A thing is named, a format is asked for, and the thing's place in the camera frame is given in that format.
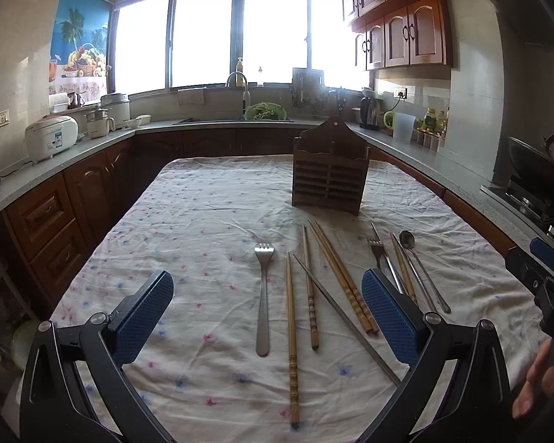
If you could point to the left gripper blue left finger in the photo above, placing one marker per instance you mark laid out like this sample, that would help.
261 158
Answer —
134 319

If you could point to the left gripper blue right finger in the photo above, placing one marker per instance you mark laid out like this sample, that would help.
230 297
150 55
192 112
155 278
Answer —
397 316

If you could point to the steel chopstick diagonal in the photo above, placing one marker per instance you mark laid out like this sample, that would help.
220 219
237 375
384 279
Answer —
346 320

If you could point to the steel fork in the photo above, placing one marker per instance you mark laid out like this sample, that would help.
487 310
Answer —
264 253
380 254

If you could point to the short wooden chopstick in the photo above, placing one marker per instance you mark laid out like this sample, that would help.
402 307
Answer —
314 334

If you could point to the long wooden chopstick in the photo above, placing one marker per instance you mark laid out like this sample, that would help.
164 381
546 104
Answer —
294 408

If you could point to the steel chopstick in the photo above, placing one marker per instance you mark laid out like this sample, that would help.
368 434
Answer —
396 278

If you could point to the person's right hand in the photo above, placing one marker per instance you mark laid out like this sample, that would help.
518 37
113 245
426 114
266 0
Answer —
539 379

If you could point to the lower wooden cabinets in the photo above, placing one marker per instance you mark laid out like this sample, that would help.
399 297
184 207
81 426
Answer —
48 234

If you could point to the wooden cabinets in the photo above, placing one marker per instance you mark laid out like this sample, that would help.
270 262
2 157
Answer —
48 234
399 33

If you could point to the black wok on stove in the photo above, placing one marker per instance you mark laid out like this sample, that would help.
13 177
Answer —
534 167

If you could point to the floral white tablecloth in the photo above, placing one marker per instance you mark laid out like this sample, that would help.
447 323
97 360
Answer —
200 220

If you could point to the wooden utensil holder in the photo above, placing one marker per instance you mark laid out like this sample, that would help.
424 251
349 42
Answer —
330 165

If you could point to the condiment bottles group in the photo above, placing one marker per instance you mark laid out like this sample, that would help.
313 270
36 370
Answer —
431 130

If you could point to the white soy milk maker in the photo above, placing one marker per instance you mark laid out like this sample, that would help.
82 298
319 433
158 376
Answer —
100 123

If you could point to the white plastic pitcher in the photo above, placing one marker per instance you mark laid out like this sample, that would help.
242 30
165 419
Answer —
403 126

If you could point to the white rice cooker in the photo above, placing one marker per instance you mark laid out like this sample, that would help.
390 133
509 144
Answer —
50 136

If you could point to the white small bowl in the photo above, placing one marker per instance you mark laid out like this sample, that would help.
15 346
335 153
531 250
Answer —
144 119

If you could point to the green mug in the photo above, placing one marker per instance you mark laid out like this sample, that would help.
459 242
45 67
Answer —
388 119

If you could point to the black electric kettle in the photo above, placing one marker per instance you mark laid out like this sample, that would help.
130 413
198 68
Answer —
370 110

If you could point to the white steel pot cooker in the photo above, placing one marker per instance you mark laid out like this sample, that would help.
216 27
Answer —
118 108

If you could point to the hanging dish cloth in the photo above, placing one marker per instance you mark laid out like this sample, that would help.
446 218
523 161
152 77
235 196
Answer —
191 96

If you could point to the green vegetable colander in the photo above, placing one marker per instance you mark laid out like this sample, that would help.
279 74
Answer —
265 111

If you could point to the dish drying rack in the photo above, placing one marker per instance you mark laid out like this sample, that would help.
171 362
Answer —
307 88

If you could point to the yellow dish soap bottle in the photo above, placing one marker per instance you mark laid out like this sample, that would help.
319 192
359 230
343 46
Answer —
239 78

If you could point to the fruit beach poster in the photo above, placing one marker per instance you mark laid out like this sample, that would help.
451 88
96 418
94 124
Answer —
79 49

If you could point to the upper wooden cabinets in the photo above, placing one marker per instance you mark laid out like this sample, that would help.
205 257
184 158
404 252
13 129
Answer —
399 33

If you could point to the steel long-handled spoon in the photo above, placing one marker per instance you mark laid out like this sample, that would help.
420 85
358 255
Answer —
407 241

